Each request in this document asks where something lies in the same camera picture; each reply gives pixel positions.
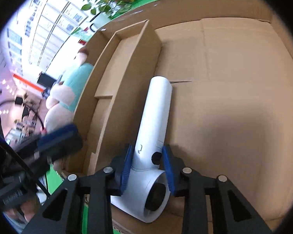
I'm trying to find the pink pig plush toy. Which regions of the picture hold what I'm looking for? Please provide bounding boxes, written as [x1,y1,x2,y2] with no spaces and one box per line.
[43,47,94,173]

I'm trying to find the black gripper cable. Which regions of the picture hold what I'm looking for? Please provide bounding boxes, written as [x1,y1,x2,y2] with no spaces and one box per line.
[0,136,51,197]

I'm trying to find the thin black cable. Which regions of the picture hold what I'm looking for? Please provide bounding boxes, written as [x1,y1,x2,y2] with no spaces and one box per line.
[0,100,44,130]

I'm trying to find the large cardboard box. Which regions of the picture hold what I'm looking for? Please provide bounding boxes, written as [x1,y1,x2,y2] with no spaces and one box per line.
[61,0,293,234]

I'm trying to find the person's left hand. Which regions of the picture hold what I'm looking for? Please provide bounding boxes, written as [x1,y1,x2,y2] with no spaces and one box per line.
[5,194,43,227]

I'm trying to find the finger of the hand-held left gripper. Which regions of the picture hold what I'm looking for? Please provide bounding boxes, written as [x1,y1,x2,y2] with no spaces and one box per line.
[15,124,84,163]

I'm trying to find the white hair dryer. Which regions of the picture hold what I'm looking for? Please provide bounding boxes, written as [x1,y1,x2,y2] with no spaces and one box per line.
[110,76,173,223]

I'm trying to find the group of framed wall certificates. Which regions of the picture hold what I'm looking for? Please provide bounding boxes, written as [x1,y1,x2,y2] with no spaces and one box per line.
[5,0,91,74]

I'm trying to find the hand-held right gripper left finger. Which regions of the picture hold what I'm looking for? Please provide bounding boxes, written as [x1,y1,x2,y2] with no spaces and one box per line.
[21,144,135,234]

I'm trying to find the long brown cardboard box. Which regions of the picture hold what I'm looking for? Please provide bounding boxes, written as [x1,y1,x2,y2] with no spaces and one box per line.
[82,19,162,176]

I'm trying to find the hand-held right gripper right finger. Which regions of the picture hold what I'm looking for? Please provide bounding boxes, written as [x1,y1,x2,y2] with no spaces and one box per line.
[162,144,274,234]

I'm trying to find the row of portrait photos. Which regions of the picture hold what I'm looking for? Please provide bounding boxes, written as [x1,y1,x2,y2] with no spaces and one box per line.
[24,0,50,37]

